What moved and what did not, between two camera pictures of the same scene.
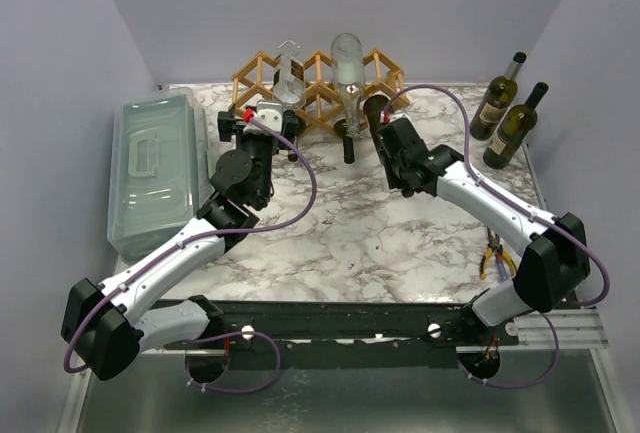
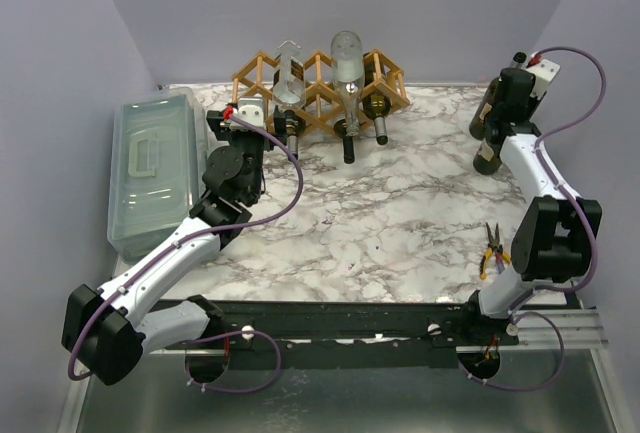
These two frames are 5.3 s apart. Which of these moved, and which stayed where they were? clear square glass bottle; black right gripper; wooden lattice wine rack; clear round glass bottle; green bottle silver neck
Moved: green bottle silver neck; black right gripper
Stayed: clear round glass bottle; wooden lattice wine rack; clear square glass bottle
